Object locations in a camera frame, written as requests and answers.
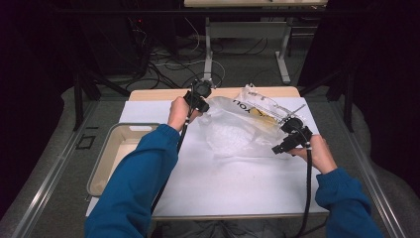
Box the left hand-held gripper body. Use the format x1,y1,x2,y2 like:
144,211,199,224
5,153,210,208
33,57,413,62
182,78,213,114

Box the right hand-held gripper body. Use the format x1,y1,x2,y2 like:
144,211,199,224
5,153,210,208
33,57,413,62
278,104,314,149

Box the clear plastic bag yellow smiley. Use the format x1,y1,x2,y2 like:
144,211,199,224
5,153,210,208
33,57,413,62
197,83,307,160

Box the beige plastic bin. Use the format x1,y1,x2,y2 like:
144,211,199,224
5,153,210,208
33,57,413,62
86,122,161,198

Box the person's left hand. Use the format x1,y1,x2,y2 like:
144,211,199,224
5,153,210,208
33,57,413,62
167,96,202,133

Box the person's right hand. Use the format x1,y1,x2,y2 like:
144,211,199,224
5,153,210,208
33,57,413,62
290,134,338,175

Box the white table mat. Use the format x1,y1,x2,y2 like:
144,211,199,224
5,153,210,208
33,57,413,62
86,96,329,218

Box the black metal stand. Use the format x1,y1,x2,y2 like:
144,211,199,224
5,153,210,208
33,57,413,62
298,63,357,133
72,62,131,132

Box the dark equipment case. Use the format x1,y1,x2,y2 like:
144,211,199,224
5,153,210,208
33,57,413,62
124,15,152,78

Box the white-legged desk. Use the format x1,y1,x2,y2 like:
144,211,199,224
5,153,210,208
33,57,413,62
182,0,329,85

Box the person's legs grey trousers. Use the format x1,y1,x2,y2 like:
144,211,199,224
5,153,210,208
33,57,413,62
153,219,310,238

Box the white floor cable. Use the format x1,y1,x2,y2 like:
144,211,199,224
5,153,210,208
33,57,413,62
155,17,226,88

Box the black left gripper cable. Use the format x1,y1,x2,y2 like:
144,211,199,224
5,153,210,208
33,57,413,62
150,81,196,214

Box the tangle of black floor cables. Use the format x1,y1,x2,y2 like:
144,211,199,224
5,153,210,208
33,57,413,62
127,36,268,90

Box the silver floor rail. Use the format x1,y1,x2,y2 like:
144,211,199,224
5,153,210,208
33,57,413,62
12,100,100,238
329,98,408,238

